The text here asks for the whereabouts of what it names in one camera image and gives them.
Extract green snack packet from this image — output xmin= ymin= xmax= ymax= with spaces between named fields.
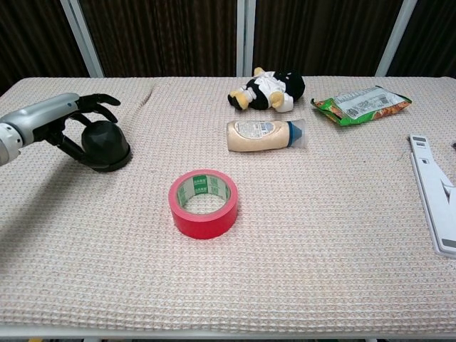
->
xmin=310 ymin=85 xmax=414 ymax=128

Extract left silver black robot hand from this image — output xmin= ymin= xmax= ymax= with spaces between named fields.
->
xmin=0 ymin=93 xmax=122 ymax=165

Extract black white plush toy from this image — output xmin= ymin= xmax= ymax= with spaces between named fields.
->
xmin=227 ymin=66 xmax=307 ymax=114

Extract dark brown partition panel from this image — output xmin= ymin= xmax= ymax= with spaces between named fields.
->
xmin=387 ymin=0 xmax=456 ymax=80
xmin=78 ymin=0 xmax=239 ymax=78
xmin=253 ymin=0 xmax=404 ymax=78
xmin=0 ymin=0 xmax=90 ymax=98

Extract white folding laptop stand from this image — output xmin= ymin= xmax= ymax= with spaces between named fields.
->
xmin=408 ymin=133 xmax=456 ymax=259

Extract red tape roll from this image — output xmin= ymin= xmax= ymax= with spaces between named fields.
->
xmin=167 ymin=169 xmax=239 ymax=240

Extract beige squeeze bottle blue cap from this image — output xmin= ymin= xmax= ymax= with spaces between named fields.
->
xmin=226 ymin=118 xmax=309 ymax=153

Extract grey metal partition post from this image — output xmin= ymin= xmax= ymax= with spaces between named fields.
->
xmin=235 ymin=0 xmax=257 ymax=78
xmin=375 ymin=0 xmax=418 ymax=78
xmin=59 ymin=0 xmax=105 ymax=78

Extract beige waffle tablecloth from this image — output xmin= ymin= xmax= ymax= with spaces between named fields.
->
xmin=0 ymin=76 xmax=456 ymax=328

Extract black dome-shaped object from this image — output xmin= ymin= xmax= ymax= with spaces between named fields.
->
xmin=79 ymin=120 xmax=133 ymax=174

